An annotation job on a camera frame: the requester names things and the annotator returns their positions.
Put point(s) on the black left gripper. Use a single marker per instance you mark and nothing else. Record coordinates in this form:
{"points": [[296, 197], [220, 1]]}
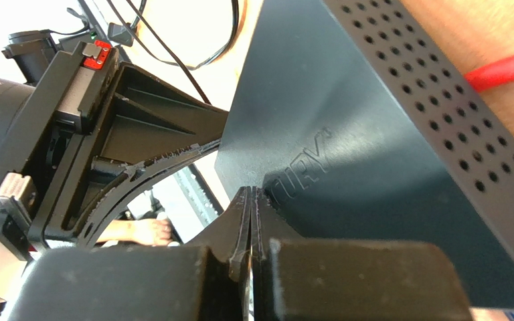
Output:
{"points": [[52, 194]]}

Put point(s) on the black Mercury network switch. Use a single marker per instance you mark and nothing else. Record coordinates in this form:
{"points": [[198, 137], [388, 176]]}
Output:
{"points": [[357, 125]]}

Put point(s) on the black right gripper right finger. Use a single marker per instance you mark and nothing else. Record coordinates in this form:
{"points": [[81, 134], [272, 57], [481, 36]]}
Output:
{"points": [[300, 278]]}

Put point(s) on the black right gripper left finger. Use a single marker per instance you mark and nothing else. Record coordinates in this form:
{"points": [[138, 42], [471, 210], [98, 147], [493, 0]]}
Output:
{"points": [[205, 279]]}

